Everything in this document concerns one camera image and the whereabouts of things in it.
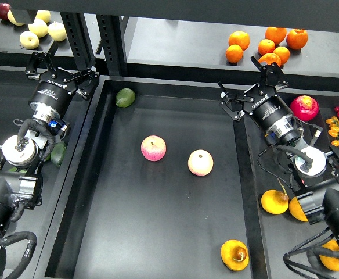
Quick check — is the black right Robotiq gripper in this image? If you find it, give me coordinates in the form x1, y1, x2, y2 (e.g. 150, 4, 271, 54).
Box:
217, 56, 300, 144

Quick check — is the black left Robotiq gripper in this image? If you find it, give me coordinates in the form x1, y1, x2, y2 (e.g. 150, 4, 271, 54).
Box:
25, 42, 99, 122

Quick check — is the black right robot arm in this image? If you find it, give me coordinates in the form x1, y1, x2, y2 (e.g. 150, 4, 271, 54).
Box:
220, 58, 339, 278

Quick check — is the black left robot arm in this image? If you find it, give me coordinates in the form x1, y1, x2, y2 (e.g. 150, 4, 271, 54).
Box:
0, 44, 99, 278

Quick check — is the pale yellow pear front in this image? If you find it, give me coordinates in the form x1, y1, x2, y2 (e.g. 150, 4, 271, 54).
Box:
19, 31, 39, 49

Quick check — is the pale yellow pear middle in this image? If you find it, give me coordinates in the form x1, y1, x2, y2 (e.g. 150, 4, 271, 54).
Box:
28, 18, 48, 38

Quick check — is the pale yellow pear top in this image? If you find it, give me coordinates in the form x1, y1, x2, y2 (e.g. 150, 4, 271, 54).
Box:
35, 10, 51, 24

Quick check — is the green avocado at tray corner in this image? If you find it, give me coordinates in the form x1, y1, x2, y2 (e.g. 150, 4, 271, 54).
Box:
116, 88, 136, 108

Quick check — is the pale yellow pear under label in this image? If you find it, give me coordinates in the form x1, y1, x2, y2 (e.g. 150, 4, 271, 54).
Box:
7, 10, 24, 26

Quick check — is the yellow pear with long stem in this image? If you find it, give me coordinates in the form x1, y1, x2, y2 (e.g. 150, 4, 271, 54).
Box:
261, 178, 289, 215

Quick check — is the yellow pear middle right tray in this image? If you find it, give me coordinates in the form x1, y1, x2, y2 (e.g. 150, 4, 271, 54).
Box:
288, 197, 308, 222

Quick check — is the orange front of group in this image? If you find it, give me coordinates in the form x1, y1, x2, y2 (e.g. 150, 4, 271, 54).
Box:
258, 53, 282, 67

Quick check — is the orange far left bottom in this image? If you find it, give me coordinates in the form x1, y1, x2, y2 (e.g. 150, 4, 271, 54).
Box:
225, 44, 243, 63

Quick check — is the small orange centre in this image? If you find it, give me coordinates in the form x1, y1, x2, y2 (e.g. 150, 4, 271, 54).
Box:
258, 39, 276, 56

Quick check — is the orange right of centre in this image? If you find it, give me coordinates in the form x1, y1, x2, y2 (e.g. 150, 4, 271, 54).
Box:
273, 46, 290, 65

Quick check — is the red apple right tray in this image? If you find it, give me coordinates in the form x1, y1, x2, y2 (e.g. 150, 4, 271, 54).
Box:
290, 95, 319, 121

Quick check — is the orange far left top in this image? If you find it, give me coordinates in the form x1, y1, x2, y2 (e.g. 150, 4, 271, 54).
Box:
228, 31, 250, 51

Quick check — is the black left tray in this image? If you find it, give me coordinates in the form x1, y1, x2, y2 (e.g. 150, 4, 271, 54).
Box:
0, 71, 109, 278

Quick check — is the black tray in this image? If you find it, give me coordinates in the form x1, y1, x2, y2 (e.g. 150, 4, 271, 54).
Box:
0, 71, 109, 278
33, 74, 272, 279
233, 90, 339, 278

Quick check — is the black right tray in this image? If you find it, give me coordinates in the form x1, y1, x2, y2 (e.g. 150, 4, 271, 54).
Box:
233, 90, 339, 278

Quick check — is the orange top centre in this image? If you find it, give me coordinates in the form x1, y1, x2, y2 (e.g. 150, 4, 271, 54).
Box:
265, 27, 287, 45

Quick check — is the orange top right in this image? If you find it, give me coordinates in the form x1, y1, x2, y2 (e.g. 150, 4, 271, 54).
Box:
286, 29, 308, 50

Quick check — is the dark red apple on shelf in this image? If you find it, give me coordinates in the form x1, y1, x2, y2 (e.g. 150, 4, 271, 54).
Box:
0, 3, 11, 21

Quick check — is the pale peach apple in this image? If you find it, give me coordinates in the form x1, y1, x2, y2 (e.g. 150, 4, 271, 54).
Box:
187, 149, 214, 176

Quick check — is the pink red apple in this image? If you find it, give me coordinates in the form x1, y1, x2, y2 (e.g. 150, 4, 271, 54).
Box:
141, 135, 167, 162

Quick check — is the black centre tray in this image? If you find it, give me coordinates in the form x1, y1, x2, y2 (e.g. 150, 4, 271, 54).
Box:
33, 74, 272, 279

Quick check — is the black perforated rack post left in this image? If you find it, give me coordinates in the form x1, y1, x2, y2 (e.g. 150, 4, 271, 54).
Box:
60, 12, 95, 70

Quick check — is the black perforated rack post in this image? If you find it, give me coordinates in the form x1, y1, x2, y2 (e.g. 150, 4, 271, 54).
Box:
60, 12, 95, 70
96, 15, 128, 76

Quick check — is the dark green avocado by wall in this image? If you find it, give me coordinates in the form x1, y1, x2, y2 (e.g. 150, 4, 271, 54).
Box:
51, 141, 67, 167

